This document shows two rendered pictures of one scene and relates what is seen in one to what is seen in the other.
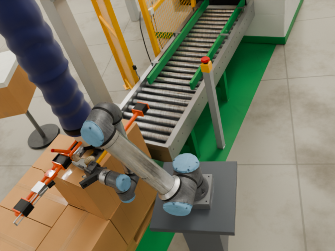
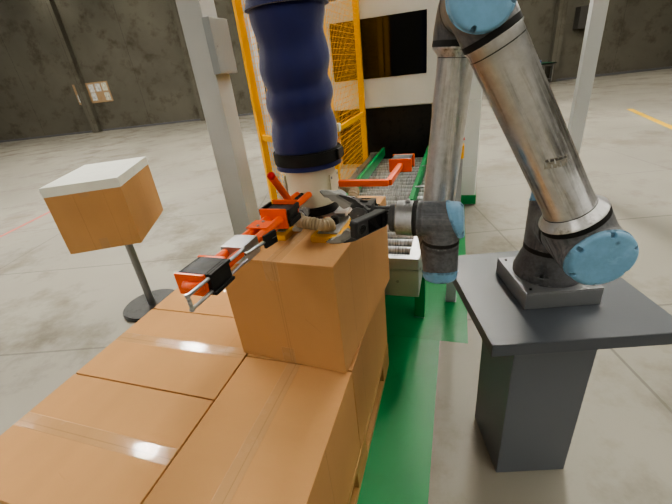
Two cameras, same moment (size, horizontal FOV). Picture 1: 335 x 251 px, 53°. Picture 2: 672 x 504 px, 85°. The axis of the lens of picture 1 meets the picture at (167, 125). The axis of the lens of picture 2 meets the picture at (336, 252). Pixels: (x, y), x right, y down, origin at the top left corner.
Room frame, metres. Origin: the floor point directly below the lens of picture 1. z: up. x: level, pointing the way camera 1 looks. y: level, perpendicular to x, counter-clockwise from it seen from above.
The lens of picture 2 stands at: (0.54, 0.89, 1.44)
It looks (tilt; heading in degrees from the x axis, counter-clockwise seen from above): 27 degrees down; 341
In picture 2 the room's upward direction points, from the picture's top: 7 degrees counter-clockwise
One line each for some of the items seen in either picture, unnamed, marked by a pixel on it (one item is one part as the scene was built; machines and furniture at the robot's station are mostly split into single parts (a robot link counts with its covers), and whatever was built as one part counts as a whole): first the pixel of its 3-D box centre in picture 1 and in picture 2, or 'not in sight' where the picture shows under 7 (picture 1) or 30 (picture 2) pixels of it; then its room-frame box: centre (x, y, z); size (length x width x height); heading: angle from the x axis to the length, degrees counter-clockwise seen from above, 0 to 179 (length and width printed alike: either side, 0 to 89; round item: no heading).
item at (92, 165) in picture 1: (95, 172); (373, 215); (1.36, 0.48, 1.07); 0.12 x 0.09 x 0.08; 49
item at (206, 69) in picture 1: (214, 109); (453, 229); (2.17, -0.44, 0.50); 0.07 x 0.07 x 1.00; 51
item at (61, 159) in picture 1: (62, 161); (280, 213); (1.54, 0.70, 1.07); 0.10 x 0.08 x 0.06; 49
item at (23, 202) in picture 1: (22, 206); (203, 274); (1.28, 0.93, 1.07); 0.08 x 0.07 x 0.05; 139
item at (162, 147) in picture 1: (132, 140); (347, 259); (2.03, 0.31, 0.58); 0.70 x 0.03 x 0.06; 51
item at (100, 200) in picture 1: (101, 163); (318, 269); (1.73, 0.55, 0.74); 0.60 x 0.40 x 0.40; 137
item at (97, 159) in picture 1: (102, 146); (341, 215); (1.67, 0.46, 0.97); 0.34 x 0.10 x 0.05; 139
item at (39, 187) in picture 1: (39, 188); (241, 248); (1.38, 0.84, 1.07); 0.07 x 0.07 x 0.04; 49
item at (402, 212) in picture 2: (105, 176); (404, 216); (1.30, 0.43, 1.08); 0.09 x 0.05 x 0.10; 139
